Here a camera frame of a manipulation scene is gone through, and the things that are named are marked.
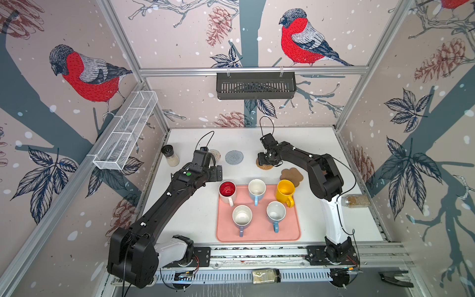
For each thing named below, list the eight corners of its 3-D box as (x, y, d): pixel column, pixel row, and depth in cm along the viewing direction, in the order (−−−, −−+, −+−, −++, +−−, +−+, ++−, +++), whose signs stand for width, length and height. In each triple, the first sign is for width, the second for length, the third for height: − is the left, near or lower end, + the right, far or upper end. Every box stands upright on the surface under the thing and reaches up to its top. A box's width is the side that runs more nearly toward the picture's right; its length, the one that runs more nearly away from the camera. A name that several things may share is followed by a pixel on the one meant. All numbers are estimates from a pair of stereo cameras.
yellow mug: (273, 205, 89) (276, 197, 82) (277, 186, 95) (279, 177, 88) (290, 210, 87) (294, 202, 80) (293, 190, 94) (297, 182, 87)
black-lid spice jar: (167, 168, 106) (159, 154, 95) (170, 159, 110) (162, 145, 99) (178, 168, 106) (170, 154, 95) (180, 159, 110) (173, 145, 99)
